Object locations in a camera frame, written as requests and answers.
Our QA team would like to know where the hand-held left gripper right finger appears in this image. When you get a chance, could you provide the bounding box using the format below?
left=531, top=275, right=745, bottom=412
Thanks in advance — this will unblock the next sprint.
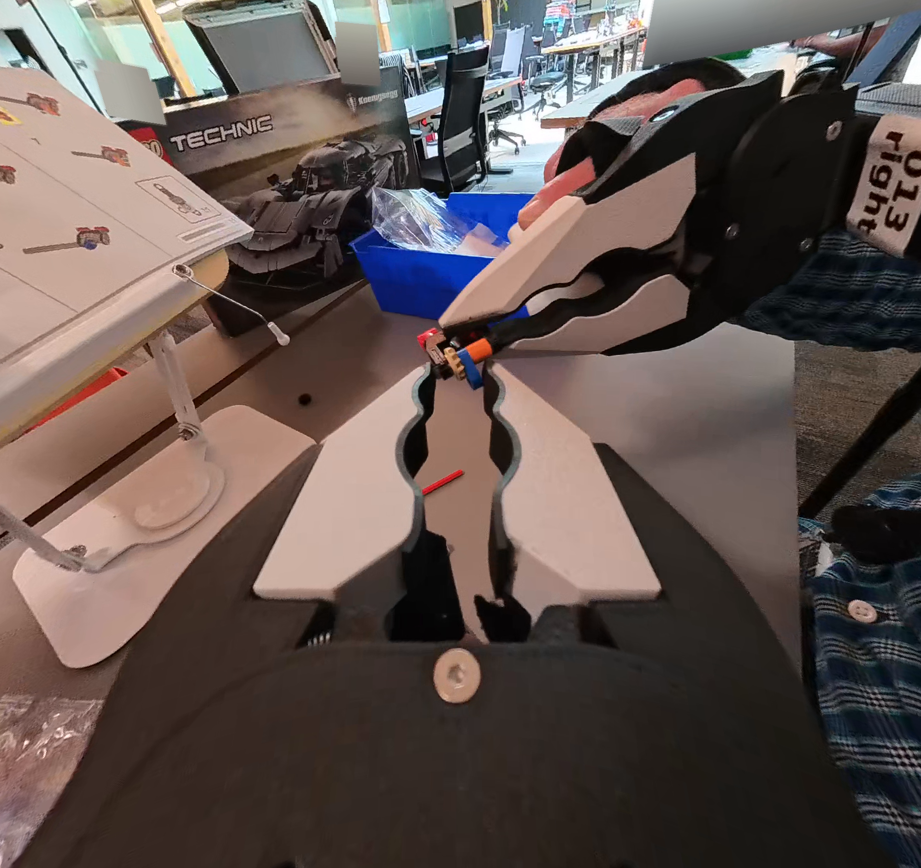
left=482, top=366, right=663, bottom=605

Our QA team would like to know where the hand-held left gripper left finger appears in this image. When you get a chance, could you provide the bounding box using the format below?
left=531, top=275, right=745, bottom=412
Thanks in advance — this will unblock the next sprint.
left=252, top=366, right=436, bottom=604

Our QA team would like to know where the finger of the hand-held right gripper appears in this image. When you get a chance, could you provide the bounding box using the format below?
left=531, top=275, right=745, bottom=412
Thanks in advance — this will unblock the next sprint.
left=437, top=153, right=697, bottom=333
left=493, top=267, right=699, bottom=358

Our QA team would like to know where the small toy gear subassembly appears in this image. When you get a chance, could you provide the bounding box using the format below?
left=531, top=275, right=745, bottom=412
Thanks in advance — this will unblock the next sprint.
left=417, top=327, right=494, bottom=388

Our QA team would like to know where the person's right forearm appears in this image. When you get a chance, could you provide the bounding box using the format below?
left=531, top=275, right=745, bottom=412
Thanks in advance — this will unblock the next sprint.
left=737, top=228, right=921, bottom=347

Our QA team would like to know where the dark printed toy set box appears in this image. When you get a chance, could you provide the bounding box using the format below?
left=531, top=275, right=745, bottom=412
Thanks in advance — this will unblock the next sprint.
left=115, top=66, right=423, bottom=338

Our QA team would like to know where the person's right hand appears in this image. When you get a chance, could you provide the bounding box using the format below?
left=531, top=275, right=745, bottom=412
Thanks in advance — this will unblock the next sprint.
left=517, top=73, right=726, bottom=232

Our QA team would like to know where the white book stand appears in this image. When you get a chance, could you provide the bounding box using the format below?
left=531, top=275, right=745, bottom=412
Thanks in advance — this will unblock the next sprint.
left=0, top=241, right=319, bottom=669

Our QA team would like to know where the blue plastic bin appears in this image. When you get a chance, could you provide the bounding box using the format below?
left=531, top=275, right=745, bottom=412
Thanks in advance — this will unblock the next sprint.
left=350, top=192, right=537, bottom=317

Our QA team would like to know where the black office chair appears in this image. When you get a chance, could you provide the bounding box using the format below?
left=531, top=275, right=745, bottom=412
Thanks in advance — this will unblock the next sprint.
left=488, top=25, right=531, bottom=155
left=421, top=47, right=499, bottom=196

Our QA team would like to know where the wooden office desk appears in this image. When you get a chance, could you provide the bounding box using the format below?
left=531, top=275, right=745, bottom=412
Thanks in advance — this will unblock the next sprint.
left=403, top=75, right=522, bottom=128
left=540, top=25, right=649, bottom=56

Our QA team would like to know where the black framed sign easel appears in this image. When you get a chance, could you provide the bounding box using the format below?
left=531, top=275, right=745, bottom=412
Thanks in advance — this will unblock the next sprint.
left=797, top=372, right=921, bottom=520

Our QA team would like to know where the red plastic tray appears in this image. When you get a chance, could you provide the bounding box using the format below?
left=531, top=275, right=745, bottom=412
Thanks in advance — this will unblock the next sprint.
left=22, top=366, right=129, bottom=434

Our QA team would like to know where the person's blue plaid shirt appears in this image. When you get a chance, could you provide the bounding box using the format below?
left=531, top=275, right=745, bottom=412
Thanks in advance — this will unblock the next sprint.
left=797, top=476, right=921, bottom=868

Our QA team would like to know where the grey equipment case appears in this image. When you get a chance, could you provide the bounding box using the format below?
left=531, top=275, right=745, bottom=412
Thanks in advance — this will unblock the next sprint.
left=181, top=0, right=339, bottom=98

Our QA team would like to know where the white instruction booklet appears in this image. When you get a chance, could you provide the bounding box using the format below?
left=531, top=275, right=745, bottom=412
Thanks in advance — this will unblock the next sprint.
left=0, top=66, right=254, bottom=365

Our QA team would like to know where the black chest strap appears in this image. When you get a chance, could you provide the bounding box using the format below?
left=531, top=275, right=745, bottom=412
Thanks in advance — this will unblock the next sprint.
left=827, top=501, right=921, bottom=567

